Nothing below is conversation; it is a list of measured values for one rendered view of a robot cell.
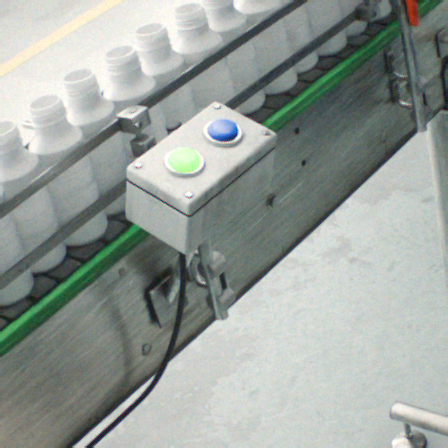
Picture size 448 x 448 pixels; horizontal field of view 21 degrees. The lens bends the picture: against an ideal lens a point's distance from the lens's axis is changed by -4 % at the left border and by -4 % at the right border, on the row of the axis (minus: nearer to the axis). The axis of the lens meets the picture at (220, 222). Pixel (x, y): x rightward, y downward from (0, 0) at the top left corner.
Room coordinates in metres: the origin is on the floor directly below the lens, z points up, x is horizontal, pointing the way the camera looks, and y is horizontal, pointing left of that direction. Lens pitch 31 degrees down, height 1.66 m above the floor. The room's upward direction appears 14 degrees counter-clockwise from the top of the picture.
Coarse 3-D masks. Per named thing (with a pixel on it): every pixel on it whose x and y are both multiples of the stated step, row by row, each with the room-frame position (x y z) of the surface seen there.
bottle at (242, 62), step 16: (208, 0) 1.36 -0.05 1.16; (224, 0) 1.36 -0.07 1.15; (208, 16) 1.37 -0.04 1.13; (224, 16) 1.36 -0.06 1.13; (240, 16) 1.37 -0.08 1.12; (224, 32) 1.35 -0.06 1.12; (240, 32) 1.35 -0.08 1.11; (240, 48) 1.35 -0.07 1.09; (240, 64) 1.35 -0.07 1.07; (256, 64) 1.37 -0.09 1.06; (240, 80) 1.35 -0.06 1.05; (256, 96) 1.35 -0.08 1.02; (240, 112) 1.35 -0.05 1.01
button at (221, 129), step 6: (216, 120) 1.11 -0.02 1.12; (222, 120) 1.10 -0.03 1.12; (228, 120) 1.10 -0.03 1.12; (210, 126) 1.10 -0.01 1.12; (216, 126) 1.10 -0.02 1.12; (222, 126) 1.10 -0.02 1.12; (228, 126) 1.10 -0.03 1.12; (234, 126) 1.10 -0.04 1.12; (210, 132) 1.09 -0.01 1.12; (216, 132) 1.09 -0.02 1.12; (222, 132) 1.09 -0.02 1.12; (228, 132) 1.09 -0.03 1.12; (234, 132) 1.09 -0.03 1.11; (216, 138) 1.08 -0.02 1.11; (222, 138) 1.08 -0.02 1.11; (228, 138) 1.08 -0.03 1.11
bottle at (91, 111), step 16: (64, 80) 1.21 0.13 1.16; (80, 80) 1.23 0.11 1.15; (96, 80) 1.21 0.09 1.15; (80, 96) 1.19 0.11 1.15; (96, 96) 1.20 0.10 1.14; (80, 112) 1.19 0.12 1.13; (96, 112) 1.19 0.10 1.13; (112, 112) 1.20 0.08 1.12; (80, 128) 1.18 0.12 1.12; (96, 128) 1.18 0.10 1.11; (112, 144) 1.19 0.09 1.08; (96, 160) 1.18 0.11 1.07; (112, 160) 1.19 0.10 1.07; (128, 160) 1.21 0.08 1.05; (96, 176) 1.18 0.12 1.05; (112, 176) 1.18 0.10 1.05; (112, 208) 1.18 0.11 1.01
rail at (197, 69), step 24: (264, 24) 1.36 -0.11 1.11; (336, 24) 1.46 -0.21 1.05; (312, 48) 1.42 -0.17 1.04; (192, 72) 1.27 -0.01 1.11; (240, 96) 1.32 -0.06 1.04; (24, 144) 1.18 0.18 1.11; (96, 144) 1.16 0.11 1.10; (48, 168) 1.11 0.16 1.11; (24, 192) 1.08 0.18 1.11; (120, 192) 1.17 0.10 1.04; (0, 216) 1.06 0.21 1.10; (48, 240) 1.09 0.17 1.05; (24, 264) 1.06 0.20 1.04; (0, 288) 1.04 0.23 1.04
